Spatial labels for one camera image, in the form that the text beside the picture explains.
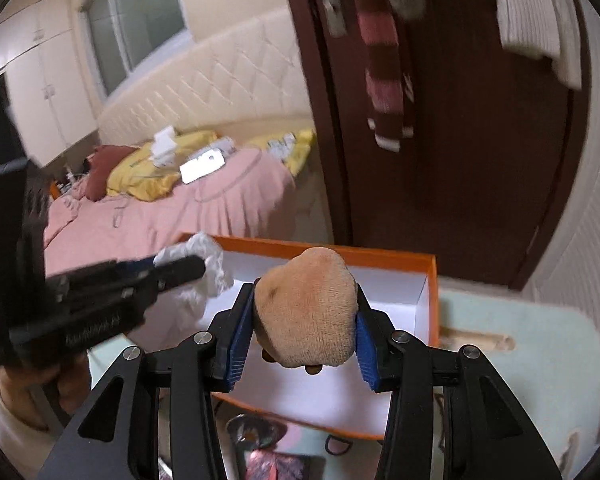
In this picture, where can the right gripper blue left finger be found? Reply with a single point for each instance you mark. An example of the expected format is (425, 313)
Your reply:
(239, 334)

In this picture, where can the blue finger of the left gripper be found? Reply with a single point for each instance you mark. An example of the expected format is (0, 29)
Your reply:
(173, 274)
(139, 265)

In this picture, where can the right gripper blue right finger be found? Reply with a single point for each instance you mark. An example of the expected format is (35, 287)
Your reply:
(369, 344)

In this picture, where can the tan plush toy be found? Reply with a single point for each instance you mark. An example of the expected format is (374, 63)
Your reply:
(304, 311)

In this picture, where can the round silver tin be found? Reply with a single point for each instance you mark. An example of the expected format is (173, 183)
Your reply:
(250, 432)

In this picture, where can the black box with red character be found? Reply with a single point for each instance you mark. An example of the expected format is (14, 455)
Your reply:
(270, 465)

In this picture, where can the person's left hand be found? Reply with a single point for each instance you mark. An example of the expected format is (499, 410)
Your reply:
(71, 379)

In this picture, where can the orange cardboard box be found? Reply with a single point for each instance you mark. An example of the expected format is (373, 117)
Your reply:
(336, 399)

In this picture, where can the yellow pillow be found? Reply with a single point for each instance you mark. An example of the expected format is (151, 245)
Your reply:
(136, 174)

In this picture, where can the dark red pillow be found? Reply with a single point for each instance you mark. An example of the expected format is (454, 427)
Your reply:
(102, 161)

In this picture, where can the pink bed blanket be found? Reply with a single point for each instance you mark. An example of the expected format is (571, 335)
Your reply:
(253, 195)

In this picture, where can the white charger box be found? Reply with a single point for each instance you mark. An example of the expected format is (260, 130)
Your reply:
(163, 149)

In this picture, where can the cream tufted headboard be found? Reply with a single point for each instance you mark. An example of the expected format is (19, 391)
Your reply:
(251, 72)

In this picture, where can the white ribbed closet door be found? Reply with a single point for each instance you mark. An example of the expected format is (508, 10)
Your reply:
(569, 271)

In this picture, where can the white wardrobe cabinets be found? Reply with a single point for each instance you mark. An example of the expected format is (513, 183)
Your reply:
(44, 83)

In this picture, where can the dark brown wooden door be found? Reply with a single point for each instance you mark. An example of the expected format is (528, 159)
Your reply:
(484, 178)

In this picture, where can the window with grey glass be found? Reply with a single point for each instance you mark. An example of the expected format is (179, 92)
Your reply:
(129, 37)

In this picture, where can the striped maroon pink scarf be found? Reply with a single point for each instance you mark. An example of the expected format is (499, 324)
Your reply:
(384, 78)

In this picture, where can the white knit garment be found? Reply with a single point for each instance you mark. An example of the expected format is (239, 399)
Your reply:
(544, 29)

